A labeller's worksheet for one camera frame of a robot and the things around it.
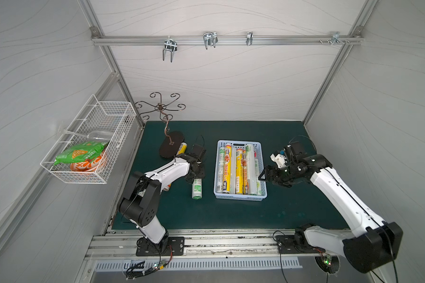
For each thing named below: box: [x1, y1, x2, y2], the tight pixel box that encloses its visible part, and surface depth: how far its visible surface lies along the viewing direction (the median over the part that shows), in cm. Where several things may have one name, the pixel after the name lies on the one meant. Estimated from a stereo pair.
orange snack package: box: [70, 155, 103, 172], surface depth 61 cm
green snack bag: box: [53, 141, 109, 166], surface depth 56 cm
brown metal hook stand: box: [135, 91, 186, 146], surface depth 88 cm
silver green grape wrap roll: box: [191, 178, 203, 200], surface depth 85 cm
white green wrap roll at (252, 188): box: [245, 143, 258, 196], surface depth 90 cm
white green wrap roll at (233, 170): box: [230, 145, 237, 194], surface depth 95 cm
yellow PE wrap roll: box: [221, 142, 232, 194], surface depth 90 cm
